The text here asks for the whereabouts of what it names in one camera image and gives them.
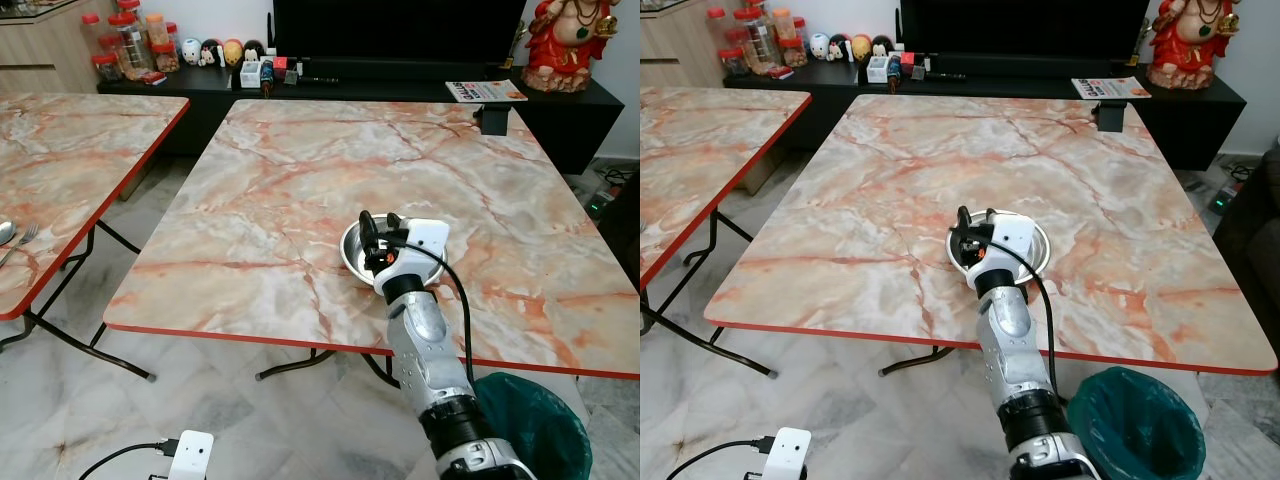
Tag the power strip with green light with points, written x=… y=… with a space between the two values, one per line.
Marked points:
x=598 y=204
x=1225 y=198

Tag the black TV console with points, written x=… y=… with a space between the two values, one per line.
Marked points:
x=560 y=120
x=1190 y=115

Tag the wooden cabinet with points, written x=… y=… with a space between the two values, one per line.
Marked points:
x=675 y=45
x=40 y=50

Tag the metal spoon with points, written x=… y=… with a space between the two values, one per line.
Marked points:
x=5 y=232

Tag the large marble folding table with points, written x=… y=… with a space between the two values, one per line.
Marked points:
x=900 y=190
x=300 y=190

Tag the small marble folding table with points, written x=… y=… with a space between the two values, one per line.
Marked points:
x=60 y=160
x=700 y=150

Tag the red and gold statue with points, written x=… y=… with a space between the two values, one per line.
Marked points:
x=565 y=50
x=1190 y=45

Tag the stainless steel bowl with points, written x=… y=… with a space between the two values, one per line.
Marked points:
x=1040 y=245
x=352 y=255

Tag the dark sofa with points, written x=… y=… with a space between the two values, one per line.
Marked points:
x=1255 y=230

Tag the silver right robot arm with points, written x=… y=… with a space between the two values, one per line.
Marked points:
x=425 y=350
x=1012 y=340

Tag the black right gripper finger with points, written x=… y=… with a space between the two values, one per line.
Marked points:
x=983 y=225
x=390 y=227
x=965 y=220
x=368 y=224

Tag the orange-lidded plastic jar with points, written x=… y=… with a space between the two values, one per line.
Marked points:
x=157 y=30
x=783 y=25

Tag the bin with green bag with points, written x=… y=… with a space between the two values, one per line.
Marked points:
x=530 y=420
x=1135 y=420

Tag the small black box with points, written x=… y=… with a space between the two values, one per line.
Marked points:
x=493 y=118
x=1112 y=116

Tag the small white box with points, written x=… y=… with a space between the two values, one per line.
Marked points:
x=877 y=71
x=250 y=76

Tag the black round figurine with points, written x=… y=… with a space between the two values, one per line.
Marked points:
x=839 y=48
x=254 y=50
x=882 y=46
x=211 y=53

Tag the metal fork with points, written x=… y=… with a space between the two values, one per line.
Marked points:
x=22 y=243

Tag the black remote control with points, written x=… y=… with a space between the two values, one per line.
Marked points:
x=315 y=78
x=942 y=75

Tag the black television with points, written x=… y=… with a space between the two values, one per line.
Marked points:
x=400 y=30
x=1020 y=28

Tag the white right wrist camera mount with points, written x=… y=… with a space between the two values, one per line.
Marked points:
x=426 y=240
x=1012 y=238

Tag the small blue gadget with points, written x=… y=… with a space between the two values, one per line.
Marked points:
x=894 y=70
x=268 y=75

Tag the printed magazine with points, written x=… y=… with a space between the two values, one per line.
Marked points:
x=1110 y=87
x=485 y=91

